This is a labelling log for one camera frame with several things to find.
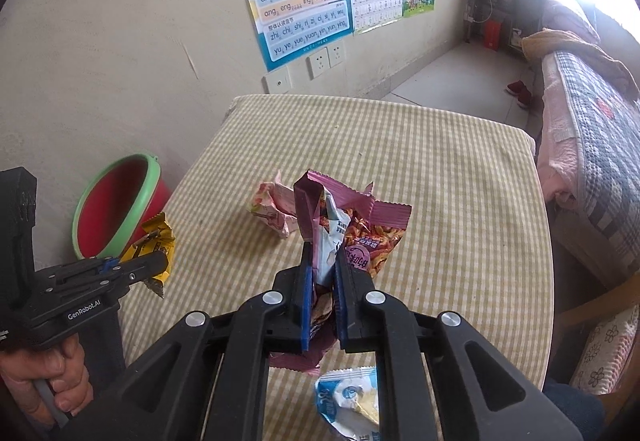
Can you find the red box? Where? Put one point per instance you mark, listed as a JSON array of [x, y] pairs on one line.
[[492, 34]]

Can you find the grey patchwork quilt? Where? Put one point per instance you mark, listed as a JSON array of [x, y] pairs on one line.
[[605, 146]]

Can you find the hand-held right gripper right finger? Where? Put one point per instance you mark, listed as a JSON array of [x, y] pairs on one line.
[[341, 301]]

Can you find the white single wall socket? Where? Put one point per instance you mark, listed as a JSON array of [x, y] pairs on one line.
[[277, 82]]

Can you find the white double wall socket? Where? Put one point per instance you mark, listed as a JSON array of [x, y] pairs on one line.
[[318, 63], [336, 53]]

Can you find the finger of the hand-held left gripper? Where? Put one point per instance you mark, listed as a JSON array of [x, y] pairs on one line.
[[102, 265], [135, 271]]

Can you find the red bucket with green rim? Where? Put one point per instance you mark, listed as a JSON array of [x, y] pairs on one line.
[[116, 206]]

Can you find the mauve peanut snack bag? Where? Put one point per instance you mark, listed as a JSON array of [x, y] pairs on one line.
[[372, 236]]

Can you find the floral chair cushion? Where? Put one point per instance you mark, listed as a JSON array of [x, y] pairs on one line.
[[607, 346]]

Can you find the yellow blanket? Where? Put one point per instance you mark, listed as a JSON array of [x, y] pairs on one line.
[[555, 43]]

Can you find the pale pink crumpled wrapper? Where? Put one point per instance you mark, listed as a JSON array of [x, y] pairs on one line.
[[272, 213]]

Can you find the person's leg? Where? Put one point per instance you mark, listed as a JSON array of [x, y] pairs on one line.
[[575, 411]]

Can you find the person's left hand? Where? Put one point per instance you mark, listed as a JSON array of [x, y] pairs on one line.
[[30, 371]]

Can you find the red shoe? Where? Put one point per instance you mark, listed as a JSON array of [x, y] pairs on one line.
[[515, 88], [525, 100]]

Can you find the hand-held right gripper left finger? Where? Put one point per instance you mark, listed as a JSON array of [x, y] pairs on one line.
[[305, 301]]

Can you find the yellow snack wrapper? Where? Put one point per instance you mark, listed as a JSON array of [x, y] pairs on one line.
[[161, 232]]

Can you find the pink bed sheet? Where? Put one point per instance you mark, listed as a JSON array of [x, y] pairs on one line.
[[555, 141]]

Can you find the pink folded blanket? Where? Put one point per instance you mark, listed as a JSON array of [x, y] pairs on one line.
[[567, 18]]

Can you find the blue white snack wrapper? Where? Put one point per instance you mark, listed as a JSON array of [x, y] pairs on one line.
[[345, 396]]

